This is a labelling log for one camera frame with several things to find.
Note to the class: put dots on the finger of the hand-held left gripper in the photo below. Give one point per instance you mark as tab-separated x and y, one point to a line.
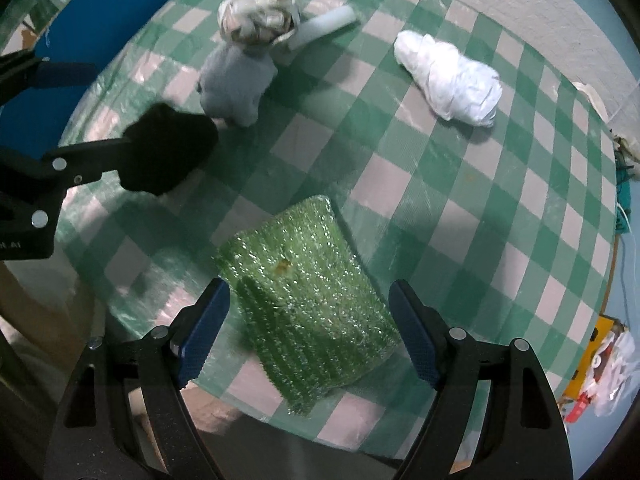
65	74
85	155

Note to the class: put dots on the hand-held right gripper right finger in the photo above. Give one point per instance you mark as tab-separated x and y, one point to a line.
412	332

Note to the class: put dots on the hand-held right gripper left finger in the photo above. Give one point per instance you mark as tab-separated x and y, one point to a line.
205	335

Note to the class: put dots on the black cloth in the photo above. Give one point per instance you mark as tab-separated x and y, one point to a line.
170	145

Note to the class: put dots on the blue-taped cardboard box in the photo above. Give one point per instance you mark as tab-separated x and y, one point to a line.
125	5

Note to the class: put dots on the grey sock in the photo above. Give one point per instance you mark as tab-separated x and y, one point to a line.
235	80

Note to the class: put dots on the pink white plastic bundle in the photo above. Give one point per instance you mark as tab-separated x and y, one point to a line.
255	12

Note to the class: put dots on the white foam tube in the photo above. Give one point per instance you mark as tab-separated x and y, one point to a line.
325	25

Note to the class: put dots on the green checkered tablecloth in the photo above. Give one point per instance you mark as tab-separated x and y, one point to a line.
400	185

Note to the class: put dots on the yellow packet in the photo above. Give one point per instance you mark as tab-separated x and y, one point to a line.
587	360

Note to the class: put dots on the white plastic bag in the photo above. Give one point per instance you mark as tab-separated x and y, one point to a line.
620	365

